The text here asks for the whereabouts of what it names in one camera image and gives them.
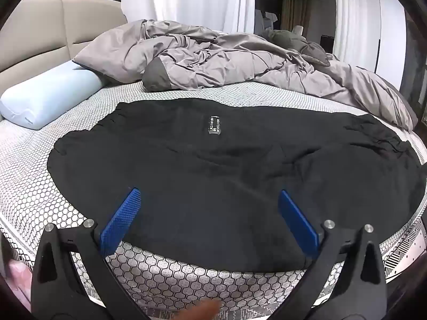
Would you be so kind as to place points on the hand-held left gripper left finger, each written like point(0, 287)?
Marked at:
point(120, 220)

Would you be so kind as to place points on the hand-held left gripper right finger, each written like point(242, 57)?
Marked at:
point(298, 224)

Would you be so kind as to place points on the black pants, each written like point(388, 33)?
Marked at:
point(216, 180)

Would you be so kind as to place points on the person's left hand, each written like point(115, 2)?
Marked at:
point(200, 310)

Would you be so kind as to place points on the hexagon patterned bed mattress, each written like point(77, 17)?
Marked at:
point(83, 113)

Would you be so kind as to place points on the pink cloth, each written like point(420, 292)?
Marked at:
point(15, 271)

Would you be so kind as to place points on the light blue pillow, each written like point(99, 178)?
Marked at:
point(43, 96)

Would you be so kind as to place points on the grey quilted duvet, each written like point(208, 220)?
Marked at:
point(216, 60)

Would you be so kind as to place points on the beige padded headboard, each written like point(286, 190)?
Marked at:
point(33, 33)

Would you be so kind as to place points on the white sheer curtain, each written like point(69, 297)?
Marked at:
point(200, 0)
point(353, 16)

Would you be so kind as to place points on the brown curtain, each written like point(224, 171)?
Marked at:
point(295, 6)

